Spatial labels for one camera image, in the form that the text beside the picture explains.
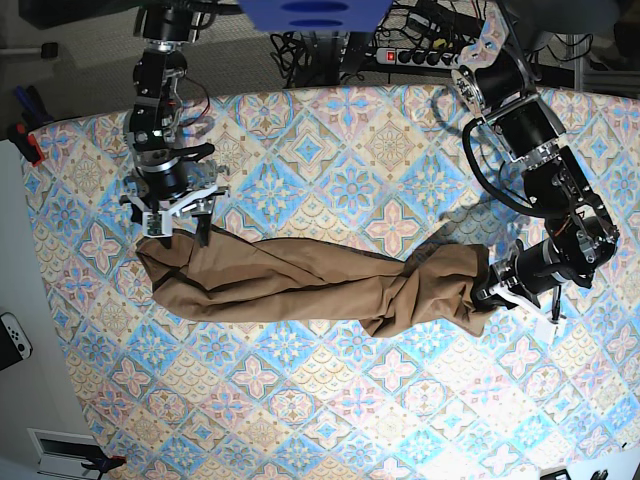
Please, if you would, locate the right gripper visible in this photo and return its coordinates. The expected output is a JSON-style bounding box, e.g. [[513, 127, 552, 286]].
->
[[119, 179, 230, 248]]

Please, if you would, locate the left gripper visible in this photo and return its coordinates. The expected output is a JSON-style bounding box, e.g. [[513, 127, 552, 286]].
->
[[472, 264, 563, 323]]

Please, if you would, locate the brown t-shirt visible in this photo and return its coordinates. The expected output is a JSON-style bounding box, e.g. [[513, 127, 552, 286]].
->
[[136, 229, 494, 338]]

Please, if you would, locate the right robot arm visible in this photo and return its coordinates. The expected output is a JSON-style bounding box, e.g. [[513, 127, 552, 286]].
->
[[119, 1, 238, 247]]

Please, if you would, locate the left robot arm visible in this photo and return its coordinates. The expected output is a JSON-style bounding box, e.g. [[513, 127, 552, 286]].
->
[[452, 2, 619, 344]]

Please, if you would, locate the patterned tile tablecloth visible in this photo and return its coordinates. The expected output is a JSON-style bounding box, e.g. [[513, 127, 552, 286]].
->
[[23, 86, 639, 479]]

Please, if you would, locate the red black table clamp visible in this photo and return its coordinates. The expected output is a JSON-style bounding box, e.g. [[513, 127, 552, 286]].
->
[[7, 123, 45, 167]]

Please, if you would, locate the white game controller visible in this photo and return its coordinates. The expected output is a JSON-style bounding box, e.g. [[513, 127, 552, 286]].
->
[[1, 312, 33, 359]]

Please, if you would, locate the orange black bottom clamp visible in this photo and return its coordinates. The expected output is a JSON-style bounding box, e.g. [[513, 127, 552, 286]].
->
[[81, 456, 127, 478]]

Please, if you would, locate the white power strip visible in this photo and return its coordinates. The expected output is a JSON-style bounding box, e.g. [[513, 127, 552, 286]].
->
[[374, 47, 458, 70]]

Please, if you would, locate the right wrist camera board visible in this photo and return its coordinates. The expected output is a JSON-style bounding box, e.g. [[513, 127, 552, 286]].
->
[[142, 211, 173, 238]]

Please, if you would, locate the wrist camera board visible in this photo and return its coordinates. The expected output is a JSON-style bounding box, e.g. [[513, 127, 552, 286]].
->
[[533, 319, 565, 345], [142, 211, 173, 238]]

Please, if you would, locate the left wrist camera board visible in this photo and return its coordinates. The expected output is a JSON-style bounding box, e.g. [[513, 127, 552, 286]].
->
[[533, 319, 565, 345]]

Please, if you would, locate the blue handled clamp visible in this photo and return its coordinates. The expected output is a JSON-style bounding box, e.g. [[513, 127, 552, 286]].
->
[[13, 85, 54, 129]]

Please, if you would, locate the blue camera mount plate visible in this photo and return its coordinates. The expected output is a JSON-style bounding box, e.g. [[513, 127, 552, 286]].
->
[[238, 0, 392, 32]]

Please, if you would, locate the white wall vent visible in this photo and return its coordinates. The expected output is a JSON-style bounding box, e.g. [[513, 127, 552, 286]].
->
[[27, 428, 102, 479]]

